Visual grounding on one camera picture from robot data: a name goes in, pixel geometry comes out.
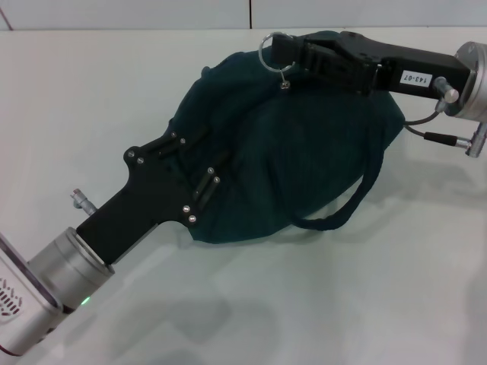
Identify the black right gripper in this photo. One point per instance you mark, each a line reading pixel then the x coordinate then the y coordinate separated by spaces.
pixel 418 72

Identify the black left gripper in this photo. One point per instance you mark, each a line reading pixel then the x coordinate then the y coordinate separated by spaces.
pixel 152 190

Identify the dark teal insulated lunch bag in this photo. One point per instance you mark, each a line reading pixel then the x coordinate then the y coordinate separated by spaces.
pixel 285 152

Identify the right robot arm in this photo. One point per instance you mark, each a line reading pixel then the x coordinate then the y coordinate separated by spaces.
pixel 473 83

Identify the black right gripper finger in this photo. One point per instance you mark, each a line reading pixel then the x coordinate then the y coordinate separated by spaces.
pixel 285 42

